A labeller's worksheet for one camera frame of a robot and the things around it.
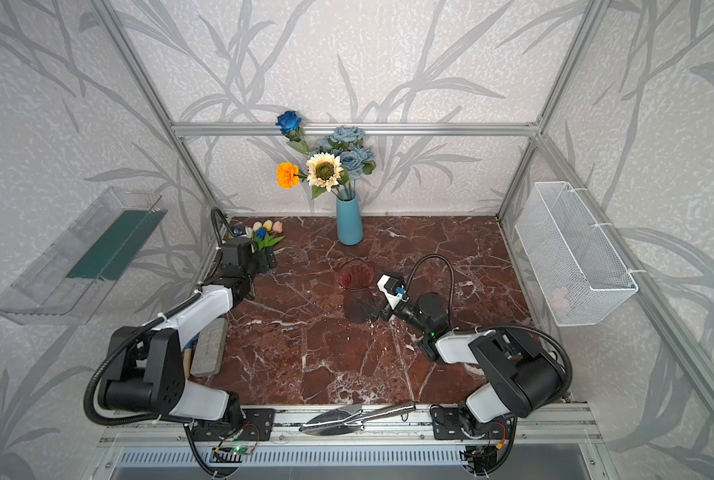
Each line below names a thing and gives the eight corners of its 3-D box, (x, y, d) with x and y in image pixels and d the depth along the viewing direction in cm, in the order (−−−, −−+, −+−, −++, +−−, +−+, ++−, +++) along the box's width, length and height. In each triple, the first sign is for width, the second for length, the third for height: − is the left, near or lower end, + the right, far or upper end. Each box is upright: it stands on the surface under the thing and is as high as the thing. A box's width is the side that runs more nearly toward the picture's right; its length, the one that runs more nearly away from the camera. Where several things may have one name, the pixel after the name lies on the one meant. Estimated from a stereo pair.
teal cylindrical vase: (341, 247, 112) (335, 210, 97) (340, 234, 116) (335, 197, 101) (362, 245, 113) (360, 207, 98) (360, 233, 117) (358, 195, 102)
